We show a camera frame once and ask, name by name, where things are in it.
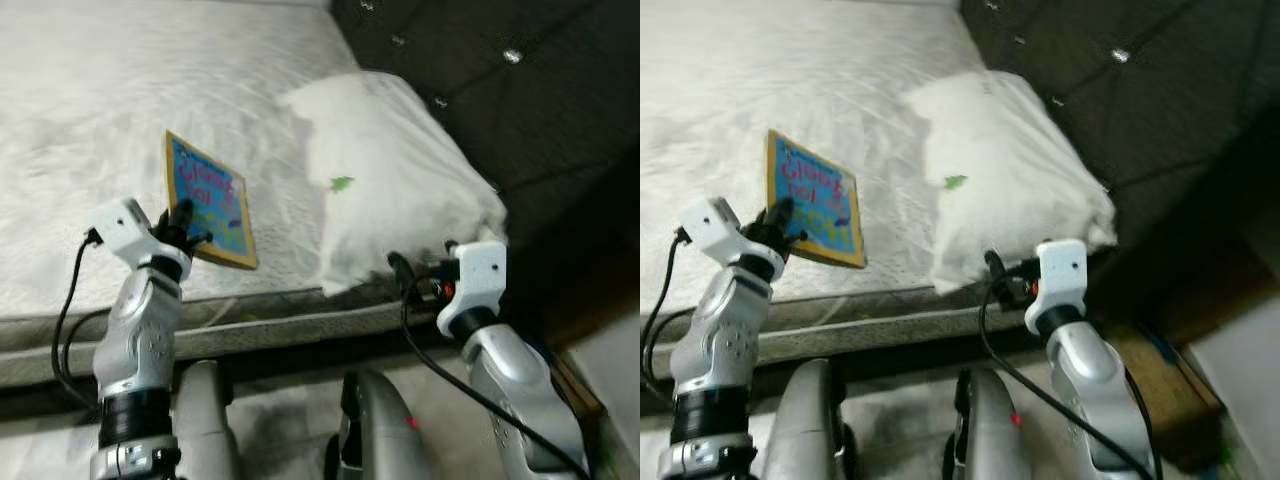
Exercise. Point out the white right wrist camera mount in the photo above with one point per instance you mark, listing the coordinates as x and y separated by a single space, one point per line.
480 275
1062 275

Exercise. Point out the grey right robot leg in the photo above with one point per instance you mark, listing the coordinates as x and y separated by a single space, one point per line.
990 430
380 430

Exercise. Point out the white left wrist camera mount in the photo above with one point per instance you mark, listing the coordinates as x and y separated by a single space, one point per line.
120 225
712 225

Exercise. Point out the white pillow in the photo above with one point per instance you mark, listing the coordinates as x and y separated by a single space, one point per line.
400 180
1020 180

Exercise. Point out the brown wooden nightstand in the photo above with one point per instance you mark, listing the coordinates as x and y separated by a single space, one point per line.
1170 390
580 400

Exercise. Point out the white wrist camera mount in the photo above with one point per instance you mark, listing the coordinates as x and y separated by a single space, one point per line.
480 275
120 225
1062 275
712 225

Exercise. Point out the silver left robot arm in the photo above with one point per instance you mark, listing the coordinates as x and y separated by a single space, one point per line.
720 330
140 330

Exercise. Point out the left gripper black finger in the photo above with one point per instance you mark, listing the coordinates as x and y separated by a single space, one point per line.
200 241
795 241
780 212
183 213

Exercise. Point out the blue children's book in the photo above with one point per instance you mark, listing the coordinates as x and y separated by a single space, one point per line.
215 200
820 195

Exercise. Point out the beige quilted mattress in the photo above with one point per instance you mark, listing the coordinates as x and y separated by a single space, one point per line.
90 100
720 100

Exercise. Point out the black tufted headboard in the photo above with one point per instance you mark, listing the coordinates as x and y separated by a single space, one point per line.
1170 120
540 120

